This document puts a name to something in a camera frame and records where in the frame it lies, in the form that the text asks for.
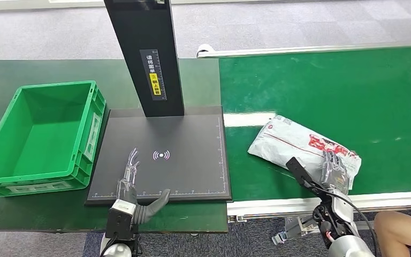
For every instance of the aluminium conveyor frame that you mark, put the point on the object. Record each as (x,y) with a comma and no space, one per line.
(280,205)

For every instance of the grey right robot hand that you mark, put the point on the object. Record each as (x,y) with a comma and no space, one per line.
(333,172)

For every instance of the green plastic crate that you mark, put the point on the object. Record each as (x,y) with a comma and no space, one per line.
(42,138)

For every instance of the ruler label with yellow sticker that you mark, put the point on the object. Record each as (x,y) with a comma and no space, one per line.
(154,74)

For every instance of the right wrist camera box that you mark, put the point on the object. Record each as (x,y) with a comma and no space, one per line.
(297,170)

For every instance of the person's leg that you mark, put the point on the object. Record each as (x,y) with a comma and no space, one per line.
(391,230)

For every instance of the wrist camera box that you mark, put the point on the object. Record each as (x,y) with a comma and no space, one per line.
(297,170)
(122,206)

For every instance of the green conveyor belt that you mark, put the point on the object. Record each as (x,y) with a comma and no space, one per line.
(315,81)

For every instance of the black inbound scanner machine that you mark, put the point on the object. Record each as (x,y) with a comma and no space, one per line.
(177,170)

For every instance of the white plastic mailer package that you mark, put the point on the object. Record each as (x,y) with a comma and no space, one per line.
(287,142)

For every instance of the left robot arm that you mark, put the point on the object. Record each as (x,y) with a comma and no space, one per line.
(118,223)

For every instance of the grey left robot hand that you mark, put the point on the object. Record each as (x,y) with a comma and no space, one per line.
(127,188)

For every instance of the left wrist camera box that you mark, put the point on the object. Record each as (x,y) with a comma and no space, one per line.
(122,206)

